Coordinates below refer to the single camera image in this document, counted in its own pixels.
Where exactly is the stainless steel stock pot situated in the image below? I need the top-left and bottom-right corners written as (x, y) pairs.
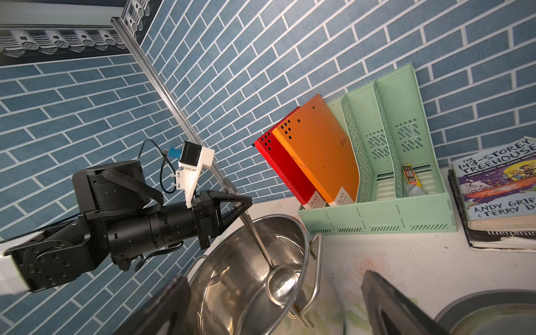
top-left (182, 214), bottom-right (323, 334)

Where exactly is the small item in organizer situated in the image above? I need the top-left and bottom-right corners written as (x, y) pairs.
top-left (401, 165), bottom-right (427, 197)

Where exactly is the orange file folder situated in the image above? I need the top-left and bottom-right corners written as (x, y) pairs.
top-left (271, 94), bottom-right (361, 207)

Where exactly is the dark book underneath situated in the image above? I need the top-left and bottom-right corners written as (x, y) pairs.
top-left (448, 169), bottom-right (535, 253)

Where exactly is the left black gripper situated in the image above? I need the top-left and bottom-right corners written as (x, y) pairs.
top-left (192, 190), bottom-right (253, 249)

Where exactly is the red file folder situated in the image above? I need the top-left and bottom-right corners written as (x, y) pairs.
top-left (253, 106), bottom-right (327, 209)

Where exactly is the green plastic file organizer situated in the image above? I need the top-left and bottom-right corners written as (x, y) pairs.
top-left (298, 63), bottom-right (457, 235)

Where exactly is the long steel ladle spoon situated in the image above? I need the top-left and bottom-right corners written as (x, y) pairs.
top-left (221, 177), bottom-right (300, 307)

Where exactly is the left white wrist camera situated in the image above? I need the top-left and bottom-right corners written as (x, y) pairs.
top-left (167, 141), bottom-right (215, 209)

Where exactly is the stainless steel pot lid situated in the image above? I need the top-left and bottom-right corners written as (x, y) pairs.
top-left (435, 289), bottom-right (535, 334)

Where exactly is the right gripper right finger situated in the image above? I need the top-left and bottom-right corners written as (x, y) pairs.
top-left (362, 270), bottom-right (448, 334)

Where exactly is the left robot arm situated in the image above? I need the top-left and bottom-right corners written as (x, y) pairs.
top-left (1, 161), bottom-right (252, 295)

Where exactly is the treehouse paperback book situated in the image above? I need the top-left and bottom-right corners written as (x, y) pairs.
top-left (452, 136), bottom-right (535, 232)

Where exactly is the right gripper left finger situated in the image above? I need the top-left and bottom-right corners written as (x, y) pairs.
top-left (113, 276), bottom-right (191, 334)

